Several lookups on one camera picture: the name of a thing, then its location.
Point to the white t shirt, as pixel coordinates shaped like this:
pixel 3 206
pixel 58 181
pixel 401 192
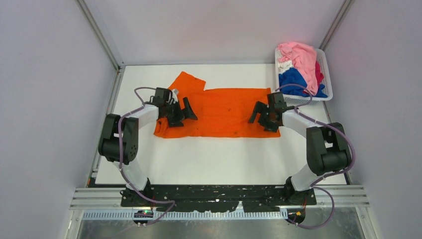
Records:
pixel 285 66

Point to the blue t shirt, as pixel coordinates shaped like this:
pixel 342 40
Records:
pixel 293 76

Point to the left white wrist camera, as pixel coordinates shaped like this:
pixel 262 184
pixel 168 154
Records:
pixel 174 96

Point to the pink t shirt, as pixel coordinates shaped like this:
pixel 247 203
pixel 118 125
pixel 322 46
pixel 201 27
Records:
pixel 303 58

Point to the white slotted cable duct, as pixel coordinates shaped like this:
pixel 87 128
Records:
pixel 143 215

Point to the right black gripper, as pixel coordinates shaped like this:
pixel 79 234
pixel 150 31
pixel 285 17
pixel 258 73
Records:
pixel 262 108

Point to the orange t shirt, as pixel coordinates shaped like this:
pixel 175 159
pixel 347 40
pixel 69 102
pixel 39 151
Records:
pixel 221 112

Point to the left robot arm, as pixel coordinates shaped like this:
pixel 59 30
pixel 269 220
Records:
pixel 119 140

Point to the white plastic laundry basket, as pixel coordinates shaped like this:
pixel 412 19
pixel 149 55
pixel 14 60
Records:
pixel 293 99

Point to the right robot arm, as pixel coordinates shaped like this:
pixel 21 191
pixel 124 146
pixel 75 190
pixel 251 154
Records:
pixel 328 151

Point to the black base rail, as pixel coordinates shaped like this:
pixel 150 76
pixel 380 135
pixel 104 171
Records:
pixel 216 198

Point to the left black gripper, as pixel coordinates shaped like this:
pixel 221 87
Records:
pixel 186 112

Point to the crimson t shirt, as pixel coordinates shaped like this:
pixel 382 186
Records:
pixel 318 73

